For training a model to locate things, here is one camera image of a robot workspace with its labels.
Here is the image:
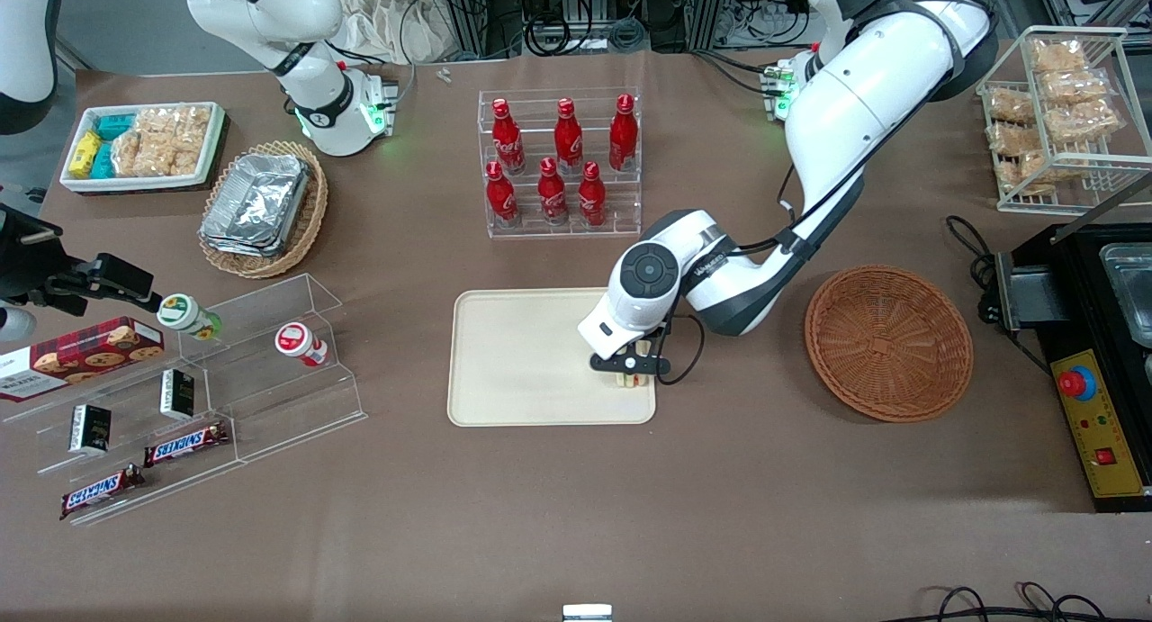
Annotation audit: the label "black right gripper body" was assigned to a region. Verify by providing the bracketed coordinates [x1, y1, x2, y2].
[0, 203, 67, 306]

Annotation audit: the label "beige plastic tray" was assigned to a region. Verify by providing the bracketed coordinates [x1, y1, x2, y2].
[447, 286, 657, 427]

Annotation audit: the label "aluminium foil tray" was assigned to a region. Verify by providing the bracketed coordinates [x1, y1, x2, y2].
[202, 153, 311, 247]
[202, 230, 305, 260]

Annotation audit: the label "oval light wicker basket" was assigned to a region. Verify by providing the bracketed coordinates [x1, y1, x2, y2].
[198, 140, 329, 280]

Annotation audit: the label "round brown wicker basket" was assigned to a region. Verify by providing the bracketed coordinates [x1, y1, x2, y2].
[805, 264, 975, 424]

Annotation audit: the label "red cookie box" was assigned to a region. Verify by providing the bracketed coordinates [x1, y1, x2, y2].
[0, 316, 167, 404]

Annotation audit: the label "green lid yogurt bottle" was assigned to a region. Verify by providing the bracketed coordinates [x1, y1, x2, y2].
[156, 293, 224, 342]

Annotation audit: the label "white rectangular snack bin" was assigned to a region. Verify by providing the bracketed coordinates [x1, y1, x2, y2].
[58, 102, 227, 194]

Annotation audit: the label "clear acrylic bottle rack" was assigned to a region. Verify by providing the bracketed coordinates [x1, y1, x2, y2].
[477, 87, 644, 239]

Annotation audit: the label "clear rice cracker packet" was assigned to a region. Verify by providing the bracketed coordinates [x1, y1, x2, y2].
[133, 107, 183, 139]
[112, 131, 178, 178]
[175, 106, 213, 178]

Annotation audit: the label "yellow snack packet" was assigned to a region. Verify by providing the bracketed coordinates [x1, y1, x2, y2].
[68, 131, 104, 176]

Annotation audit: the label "small black box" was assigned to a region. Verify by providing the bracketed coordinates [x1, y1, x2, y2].
[159, 367, 197, 422]
[68, 403, 114, 455]

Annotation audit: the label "red cola bottle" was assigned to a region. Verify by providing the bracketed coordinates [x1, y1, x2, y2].
[608, 94, 640, 174]
[491, 98, 527, 176]
[577, 161, 608, 229]
[553, 98, 584, 176]
[485, 160, 519, 228]
[537, 158, 571, 227]

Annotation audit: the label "snickers chocolate bar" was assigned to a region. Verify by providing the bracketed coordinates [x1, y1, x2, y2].
[59, 463, 147, 522]
[143, 420, 231, 469]

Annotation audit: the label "red lid yogurt bottle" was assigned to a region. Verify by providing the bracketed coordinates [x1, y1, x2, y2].
[274, 321, 331, 369]

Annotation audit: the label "clear acrylic stepped shelf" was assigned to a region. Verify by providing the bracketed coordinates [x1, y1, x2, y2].
[0, 273, 369, 527]

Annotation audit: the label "white cloth bag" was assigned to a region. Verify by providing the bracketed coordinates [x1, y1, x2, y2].
[335, 0, 453, 66]

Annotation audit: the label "clear fried snack packet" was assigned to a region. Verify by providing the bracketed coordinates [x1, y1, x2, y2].
[987, 88, 1037, 124]
[987, 122, 1045, 156]
[1030, 38, 1088, 73]
[999, 151, 1056, 197]
[1047, 99, 1124, 145]
[1039, 70, 1111, 106]

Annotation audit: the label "red emergency stop button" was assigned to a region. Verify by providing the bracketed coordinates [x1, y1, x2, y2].
[1057, 365, 1098, 401]

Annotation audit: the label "black metal appliance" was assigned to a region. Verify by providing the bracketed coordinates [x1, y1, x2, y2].
[994, 185, 1152, 357]

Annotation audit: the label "yellow control panel box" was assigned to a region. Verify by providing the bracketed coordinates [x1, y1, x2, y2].
[1049, 347, 1152, 515]

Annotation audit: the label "steel pan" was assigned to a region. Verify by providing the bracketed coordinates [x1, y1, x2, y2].
[1099, 241, 1152, 349]

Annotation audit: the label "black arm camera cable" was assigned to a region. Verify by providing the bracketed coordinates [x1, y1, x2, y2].
[657, 0, 996, 386]

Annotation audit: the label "black left base cables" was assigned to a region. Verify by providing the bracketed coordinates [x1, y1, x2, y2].
[691, 48, 777, 98]

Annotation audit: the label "aluminium frame rack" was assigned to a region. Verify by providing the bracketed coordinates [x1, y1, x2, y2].
[439, 0, 813, 58]

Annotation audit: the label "black right base cable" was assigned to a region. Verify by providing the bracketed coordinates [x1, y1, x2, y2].
[326, 39, 417, 112]

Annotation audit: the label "black appliance power cable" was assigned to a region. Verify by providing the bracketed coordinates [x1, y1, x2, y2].
[945, 214, 1002, 328]

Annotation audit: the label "black floor cable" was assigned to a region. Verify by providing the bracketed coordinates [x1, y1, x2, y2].
[907, 585, 1018, 622]
[1015, 581, 1152, 622]

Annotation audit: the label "white wire rack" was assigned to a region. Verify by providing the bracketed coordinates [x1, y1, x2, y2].
[976, 25, 1152, 215]

